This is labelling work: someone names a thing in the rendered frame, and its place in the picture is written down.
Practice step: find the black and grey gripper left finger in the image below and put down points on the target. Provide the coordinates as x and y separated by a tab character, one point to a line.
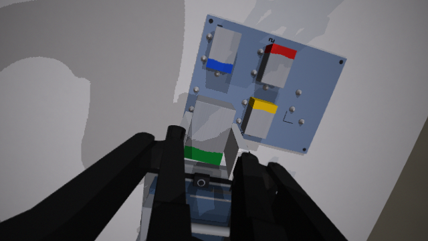
81	209

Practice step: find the grey block with blue end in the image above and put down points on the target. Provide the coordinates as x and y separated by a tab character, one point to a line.
223	49

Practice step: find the grey block with red end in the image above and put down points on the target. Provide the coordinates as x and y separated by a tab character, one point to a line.
275	65

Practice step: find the grey block with yellow end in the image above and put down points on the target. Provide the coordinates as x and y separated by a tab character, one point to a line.
258	117

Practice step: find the grey block with green end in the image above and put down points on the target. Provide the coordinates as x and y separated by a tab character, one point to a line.
209	130

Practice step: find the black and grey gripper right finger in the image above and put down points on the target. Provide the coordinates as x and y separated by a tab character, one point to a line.
258	213

